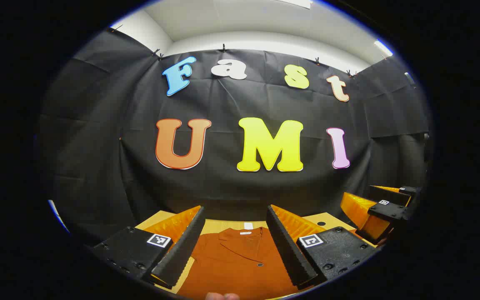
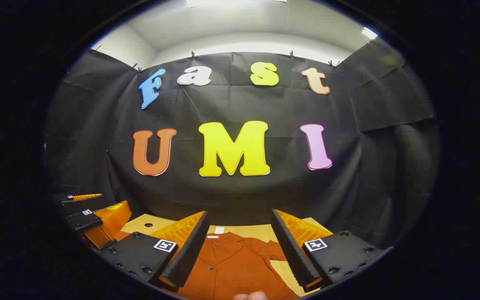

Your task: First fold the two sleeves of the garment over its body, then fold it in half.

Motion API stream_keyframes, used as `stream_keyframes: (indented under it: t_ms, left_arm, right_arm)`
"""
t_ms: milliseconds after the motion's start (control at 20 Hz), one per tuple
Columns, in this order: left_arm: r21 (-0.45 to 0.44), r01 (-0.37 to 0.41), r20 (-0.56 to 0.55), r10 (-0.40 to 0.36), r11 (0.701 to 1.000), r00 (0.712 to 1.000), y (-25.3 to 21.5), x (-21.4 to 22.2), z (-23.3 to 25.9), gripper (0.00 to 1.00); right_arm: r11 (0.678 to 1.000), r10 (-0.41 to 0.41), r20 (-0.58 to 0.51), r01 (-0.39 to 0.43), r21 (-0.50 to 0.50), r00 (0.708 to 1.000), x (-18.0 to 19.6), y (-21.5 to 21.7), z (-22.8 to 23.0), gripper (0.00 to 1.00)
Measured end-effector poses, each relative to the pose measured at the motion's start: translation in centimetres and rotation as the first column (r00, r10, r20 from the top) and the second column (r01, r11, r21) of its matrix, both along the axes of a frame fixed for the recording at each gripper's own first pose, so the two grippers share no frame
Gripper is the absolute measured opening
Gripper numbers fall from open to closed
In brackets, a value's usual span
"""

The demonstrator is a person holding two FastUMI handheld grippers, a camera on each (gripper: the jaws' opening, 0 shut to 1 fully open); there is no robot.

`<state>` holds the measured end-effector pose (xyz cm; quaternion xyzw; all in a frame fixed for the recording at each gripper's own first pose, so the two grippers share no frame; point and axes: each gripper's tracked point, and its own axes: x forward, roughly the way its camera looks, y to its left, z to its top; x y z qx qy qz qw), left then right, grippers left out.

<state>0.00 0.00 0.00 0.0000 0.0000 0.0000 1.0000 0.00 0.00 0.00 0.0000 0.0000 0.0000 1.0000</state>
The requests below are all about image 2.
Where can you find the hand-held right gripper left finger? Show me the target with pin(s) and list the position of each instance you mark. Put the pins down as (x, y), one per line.
(190, 254)

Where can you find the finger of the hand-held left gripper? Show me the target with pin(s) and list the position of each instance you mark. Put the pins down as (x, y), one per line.
(82, 221)
(81, 205)

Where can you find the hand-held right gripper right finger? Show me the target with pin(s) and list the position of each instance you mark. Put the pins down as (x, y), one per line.
(292, 250)

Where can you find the rust orange button-up garment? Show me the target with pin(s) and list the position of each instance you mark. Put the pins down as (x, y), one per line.
(231, 266)

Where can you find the black backdrop cloth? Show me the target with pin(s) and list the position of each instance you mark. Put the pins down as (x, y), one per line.
(231, 196)

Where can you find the ceiling light panel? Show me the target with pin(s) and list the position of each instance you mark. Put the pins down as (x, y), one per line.
(370, 33)

